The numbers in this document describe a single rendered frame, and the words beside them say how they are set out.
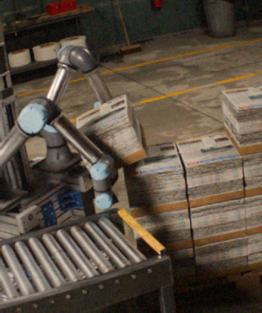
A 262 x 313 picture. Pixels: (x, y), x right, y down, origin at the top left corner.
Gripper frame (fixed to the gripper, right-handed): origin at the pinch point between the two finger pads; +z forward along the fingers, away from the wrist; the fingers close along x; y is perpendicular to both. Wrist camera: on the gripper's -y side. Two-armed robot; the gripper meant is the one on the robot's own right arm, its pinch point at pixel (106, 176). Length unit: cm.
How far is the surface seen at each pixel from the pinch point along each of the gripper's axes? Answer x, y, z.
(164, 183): -23.7, -13.9, -5.3
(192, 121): -41, -100, 303
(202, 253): -25, -60, -5
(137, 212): -5.8, -21.9, -5.7
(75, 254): 13, 2, -70
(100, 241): 3, -2, -61
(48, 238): 24, 6, -54
